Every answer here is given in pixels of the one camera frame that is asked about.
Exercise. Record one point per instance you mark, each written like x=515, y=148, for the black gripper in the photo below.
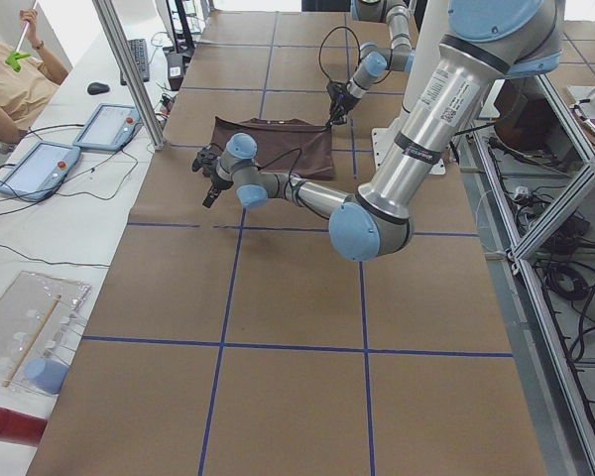
x=217, y=182
x=341, y=100

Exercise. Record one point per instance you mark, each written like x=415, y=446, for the dark brown t-shirt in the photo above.
x=284, y=144

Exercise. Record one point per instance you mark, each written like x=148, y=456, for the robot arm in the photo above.
x=463, y=48
x=374, y=62

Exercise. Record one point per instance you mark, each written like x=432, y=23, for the blue teach pendant far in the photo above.
x=109, y=128

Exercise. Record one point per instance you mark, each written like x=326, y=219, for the blue teach pendant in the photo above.
x=40, y=173
x=109, y=128

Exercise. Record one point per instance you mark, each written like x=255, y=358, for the black computer mouse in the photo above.
x=97, y=88

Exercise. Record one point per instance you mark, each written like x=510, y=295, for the black keyboard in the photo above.
x=139, y=51

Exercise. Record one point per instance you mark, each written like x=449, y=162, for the blue teach pendant near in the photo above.
x=40, y=173

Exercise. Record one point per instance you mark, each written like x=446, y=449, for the seated person in beige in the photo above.
x=24, y=94

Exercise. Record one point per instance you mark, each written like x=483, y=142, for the clear plastic bag sheet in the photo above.
x=39, y=318

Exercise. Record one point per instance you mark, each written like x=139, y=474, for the light blue plastic cap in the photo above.
x=46, y=374

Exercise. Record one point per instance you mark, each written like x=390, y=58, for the red cylinder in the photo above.
x=19, y=428

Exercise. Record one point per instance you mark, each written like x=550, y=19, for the aluminium frame rack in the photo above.
x=530, y=168

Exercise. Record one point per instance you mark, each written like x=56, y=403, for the aluminium frame post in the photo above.
x=117, y=41

